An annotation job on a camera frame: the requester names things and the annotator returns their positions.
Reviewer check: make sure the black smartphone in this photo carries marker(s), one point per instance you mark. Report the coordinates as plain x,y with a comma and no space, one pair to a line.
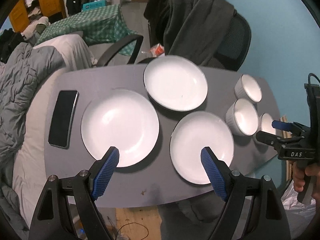
62,118

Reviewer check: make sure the right hand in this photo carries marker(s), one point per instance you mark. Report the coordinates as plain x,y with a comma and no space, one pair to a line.
299,182

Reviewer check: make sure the white plate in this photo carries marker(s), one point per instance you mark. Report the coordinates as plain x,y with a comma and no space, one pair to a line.
175,83
123,119
194,132

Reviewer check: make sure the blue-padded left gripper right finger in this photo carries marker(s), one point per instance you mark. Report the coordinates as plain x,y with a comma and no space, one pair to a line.
218,173

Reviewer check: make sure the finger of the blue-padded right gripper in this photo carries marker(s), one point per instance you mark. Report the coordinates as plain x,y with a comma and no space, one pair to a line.
292,127
269,139

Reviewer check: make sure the teal storage box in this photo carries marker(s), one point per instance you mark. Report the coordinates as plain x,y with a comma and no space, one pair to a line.
94,5

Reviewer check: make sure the wooden louvred wardrobe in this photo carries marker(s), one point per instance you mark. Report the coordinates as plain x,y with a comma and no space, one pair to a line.
20,10

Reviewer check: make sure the white ribbed bowl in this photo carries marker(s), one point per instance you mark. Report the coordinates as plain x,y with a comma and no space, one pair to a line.
265,124
248,88
242,118

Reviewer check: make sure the green checkered tablecloth table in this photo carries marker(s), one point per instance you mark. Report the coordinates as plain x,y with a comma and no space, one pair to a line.
99,25

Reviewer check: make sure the black mesh office chair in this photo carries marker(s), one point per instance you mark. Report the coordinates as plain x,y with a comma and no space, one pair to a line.
230,54

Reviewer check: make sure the black clothes pile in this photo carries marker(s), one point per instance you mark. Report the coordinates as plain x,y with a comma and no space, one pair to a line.
8,42

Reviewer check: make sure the dark grey hoodie on chair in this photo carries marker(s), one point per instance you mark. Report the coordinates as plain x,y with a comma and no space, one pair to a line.
192,29

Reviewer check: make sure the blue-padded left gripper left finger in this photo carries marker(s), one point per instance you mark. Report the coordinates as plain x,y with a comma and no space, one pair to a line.
101,172

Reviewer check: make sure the orange plastic bag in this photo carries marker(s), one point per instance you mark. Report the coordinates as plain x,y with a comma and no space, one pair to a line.
157,50

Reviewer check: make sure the grey rumpled duvet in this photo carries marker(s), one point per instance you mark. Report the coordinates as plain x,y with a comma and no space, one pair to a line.
24,71

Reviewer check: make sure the white plastic bag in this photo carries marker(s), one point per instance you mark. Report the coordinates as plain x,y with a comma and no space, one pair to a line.
299,215

